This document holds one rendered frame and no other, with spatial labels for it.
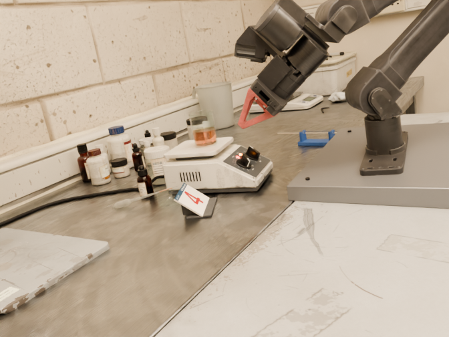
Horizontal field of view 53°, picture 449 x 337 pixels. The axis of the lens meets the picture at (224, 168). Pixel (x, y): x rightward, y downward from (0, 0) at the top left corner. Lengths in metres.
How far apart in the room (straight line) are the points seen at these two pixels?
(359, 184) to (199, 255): 0.29
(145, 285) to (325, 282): 0.23
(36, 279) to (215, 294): 0.28
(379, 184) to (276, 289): 0.29
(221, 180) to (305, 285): 0.39
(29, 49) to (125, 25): 0.36
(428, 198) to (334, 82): 1.25
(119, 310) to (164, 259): 0.13
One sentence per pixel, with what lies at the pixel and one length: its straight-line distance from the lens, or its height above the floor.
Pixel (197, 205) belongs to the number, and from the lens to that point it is 0.83.
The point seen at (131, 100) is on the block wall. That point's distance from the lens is 1.47.
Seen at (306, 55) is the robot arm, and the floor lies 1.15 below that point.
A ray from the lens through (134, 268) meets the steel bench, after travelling 0.68.
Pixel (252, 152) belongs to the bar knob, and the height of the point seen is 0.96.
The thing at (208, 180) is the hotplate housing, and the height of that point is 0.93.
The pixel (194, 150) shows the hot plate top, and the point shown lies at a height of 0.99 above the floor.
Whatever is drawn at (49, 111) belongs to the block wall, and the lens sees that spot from 1.26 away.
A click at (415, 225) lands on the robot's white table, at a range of 0.70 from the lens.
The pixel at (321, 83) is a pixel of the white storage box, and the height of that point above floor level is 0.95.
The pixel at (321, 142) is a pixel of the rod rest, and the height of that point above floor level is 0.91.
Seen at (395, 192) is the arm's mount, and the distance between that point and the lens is 0.76.
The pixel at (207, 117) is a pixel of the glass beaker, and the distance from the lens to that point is 0.92.
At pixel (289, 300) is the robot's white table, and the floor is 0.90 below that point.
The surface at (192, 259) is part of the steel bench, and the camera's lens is 0.66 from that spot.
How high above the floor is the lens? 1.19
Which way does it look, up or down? 16 degrees down
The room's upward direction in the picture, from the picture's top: 9 degrees counter-clockwise
